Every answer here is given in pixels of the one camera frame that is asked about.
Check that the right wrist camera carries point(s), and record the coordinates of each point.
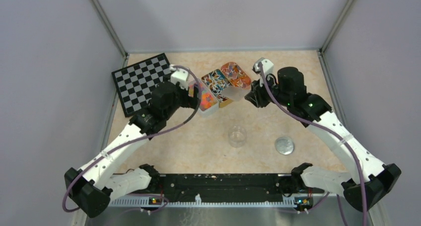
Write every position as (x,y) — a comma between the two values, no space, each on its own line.
(263,66)

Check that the silver jar lid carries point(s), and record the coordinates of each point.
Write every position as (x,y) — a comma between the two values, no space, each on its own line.
(284,145)

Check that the gold lollipop tin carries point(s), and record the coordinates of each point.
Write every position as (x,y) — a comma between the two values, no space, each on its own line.
(216,82)

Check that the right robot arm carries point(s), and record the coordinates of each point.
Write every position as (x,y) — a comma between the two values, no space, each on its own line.
(366,180)

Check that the clear plastic jar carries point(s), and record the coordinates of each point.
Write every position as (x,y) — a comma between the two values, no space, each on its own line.
(237,136)

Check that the translucent plastic scoop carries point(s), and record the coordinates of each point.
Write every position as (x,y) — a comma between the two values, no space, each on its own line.
(235,93)

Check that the white candy tin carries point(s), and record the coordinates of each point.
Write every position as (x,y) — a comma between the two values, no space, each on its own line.
(209,103)

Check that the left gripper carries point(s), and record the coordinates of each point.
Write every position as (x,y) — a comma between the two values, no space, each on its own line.
(189,102)

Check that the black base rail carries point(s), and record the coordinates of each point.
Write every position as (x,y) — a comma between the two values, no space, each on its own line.
(272,190)

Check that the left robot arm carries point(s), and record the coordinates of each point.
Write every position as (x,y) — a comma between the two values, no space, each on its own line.
(93,186)

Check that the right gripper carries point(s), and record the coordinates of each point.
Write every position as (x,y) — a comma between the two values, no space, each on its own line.
(255,96)

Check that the black white checkerboard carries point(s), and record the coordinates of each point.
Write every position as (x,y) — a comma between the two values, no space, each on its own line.
(135,83)

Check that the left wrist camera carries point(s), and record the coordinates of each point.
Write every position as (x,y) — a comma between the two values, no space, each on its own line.
(180,75)

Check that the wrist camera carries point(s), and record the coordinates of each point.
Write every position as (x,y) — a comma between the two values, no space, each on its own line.
(263,66)
(180,75)

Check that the pink lollipop tin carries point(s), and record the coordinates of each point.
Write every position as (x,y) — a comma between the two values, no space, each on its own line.
(236,75)

